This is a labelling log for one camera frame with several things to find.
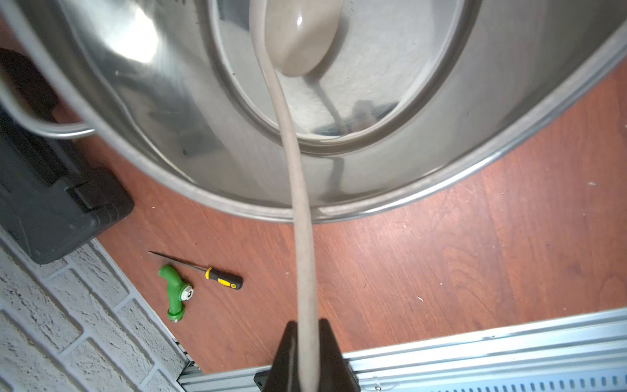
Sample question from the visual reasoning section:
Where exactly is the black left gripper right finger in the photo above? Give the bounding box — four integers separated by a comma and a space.
318, 318, 361, 392

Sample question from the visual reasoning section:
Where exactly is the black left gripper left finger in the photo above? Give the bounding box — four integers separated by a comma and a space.
253, 321, 299, 392

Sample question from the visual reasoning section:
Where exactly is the beige plastic ladle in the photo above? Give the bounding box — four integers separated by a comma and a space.
250, 1, 343, 391

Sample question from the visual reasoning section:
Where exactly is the yellow black screwdriver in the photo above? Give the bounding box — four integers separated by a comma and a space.
150, 251, 244, 290

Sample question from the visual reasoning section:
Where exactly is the stainless steel pot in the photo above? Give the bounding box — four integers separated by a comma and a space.
1, 1, 626, 223

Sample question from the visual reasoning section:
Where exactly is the black plastic tool case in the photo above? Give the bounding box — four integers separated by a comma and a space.
0, 47, 136, 266

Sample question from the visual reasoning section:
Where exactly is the green plastic hose nozzle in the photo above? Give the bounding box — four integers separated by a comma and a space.
158, 265, 194, 323

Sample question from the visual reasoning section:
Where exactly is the aluminium front rail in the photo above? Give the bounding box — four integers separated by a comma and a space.
177, 307, 627, 392

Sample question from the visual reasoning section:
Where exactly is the white vented cable duct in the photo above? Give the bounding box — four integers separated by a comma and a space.
409, 368, 626, 391

